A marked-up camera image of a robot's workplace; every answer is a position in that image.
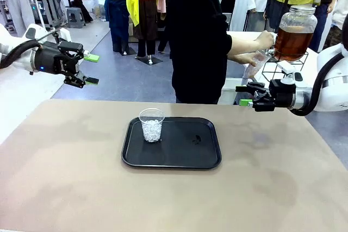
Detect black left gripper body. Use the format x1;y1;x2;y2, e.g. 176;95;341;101
34;40;85;78

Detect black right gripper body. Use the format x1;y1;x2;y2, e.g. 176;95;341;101
269;79;297;108

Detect tall clear iced cup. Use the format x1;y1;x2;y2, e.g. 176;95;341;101
241;51;270;81

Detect glass tea dispenser jar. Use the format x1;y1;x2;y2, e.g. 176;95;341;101
265;5;318;62

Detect short clear iced cup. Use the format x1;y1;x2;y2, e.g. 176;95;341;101
139;108;166;143

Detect person's right forearm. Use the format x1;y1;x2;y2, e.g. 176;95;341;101
230;35;258;54

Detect person's left forearm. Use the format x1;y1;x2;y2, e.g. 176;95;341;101
227;52;248;65

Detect person's left hand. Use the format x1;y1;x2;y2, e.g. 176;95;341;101
245;52;269;67

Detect person's right hand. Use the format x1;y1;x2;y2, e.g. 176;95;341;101
254;30;276;53

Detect white plastic bin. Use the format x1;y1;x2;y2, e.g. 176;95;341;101
222;77;247;105

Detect grey step stool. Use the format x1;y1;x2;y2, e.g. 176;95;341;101
66;7;85;29

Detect mannequin with navy skirt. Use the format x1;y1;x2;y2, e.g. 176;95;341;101
96;0;131;55

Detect grey work desk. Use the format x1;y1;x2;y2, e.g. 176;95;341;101
27;0;69;32

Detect person in grey trousers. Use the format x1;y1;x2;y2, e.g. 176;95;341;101
0;0;38;37

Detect mannequin with yellow scarf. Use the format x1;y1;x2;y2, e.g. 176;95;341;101
123;0;170;65

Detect person's black shirt torso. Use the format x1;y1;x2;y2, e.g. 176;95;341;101
164;0;234;105

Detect black plastic serving tray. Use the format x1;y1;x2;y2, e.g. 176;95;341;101
121;116;222;170

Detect person in white shirt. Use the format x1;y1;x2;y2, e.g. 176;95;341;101
325;0;348;49

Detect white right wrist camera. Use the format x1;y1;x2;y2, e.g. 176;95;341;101
277;60;303;85

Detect black wire jar stand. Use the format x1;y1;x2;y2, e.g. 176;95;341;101
262;51;309;82

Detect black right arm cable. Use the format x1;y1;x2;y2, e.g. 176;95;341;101
289;52;345;117

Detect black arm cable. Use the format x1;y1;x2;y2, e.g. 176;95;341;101
0;39;42;70
289;52;345;117

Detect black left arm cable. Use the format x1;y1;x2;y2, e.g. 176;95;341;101
0;39;42;70

